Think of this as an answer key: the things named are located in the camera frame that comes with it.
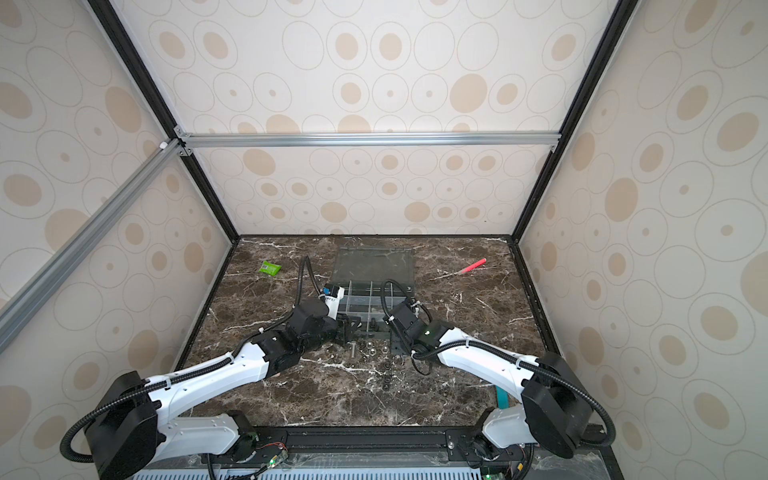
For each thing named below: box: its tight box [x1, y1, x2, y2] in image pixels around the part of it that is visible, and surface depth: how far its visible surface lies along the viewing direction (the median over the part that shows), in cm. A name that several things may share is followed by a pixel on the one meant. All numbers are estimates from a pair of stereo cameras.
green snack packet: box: [258, 260, 283, 277], surface depth 111 cm
